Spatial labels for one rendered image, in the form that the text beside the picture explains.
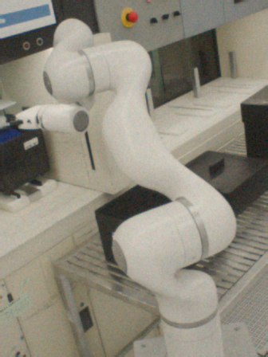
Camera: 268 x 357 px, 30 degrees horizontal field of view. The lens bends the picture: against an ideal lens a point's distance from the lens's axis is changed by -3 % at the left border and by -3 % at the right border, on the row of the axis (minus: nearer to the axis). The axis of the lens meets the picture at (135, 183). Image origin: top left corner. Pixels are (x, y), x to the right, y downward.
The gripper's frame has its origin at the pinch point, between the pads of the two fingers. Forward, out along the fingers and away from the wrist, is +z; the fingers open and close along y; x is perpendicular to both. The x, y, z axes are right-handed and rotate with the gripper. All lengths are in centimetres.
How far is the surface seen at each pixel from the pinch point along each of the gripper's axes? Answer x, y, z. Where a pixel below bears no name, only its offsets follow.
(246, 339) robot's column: -44, -15, -90
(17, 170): -19.2, -3.8, 3.8
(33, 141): -12.2, 5.7, 3.2
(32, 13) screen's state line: 31.8, 2.2, -17.5
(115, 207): -29.3, 3.5, -34.2
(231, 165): -34, 51, -47
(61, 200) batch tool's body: -32.8, 4.2, -6.7
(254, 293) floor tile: -120, 83, -33
